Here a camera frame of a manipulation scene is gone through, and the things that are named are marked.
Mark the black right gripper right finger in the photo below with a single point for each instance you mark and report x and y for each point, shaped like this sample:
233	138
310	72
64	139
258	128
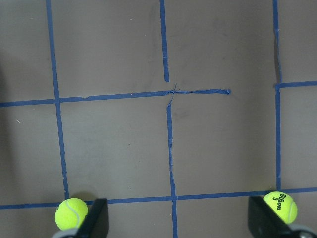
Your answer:
263	222

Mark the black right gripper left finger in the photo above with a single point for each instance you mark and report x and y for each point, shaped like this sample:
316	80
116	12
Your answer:
96	223

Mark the Wilson yellow tennis ball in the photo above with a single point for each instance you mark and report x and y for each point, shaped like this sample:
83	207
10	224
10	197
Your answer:
283	205

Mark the center yellow tennis ball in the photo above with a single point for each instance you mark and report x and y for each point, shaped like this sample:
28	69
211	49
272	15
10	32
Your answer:
70	214

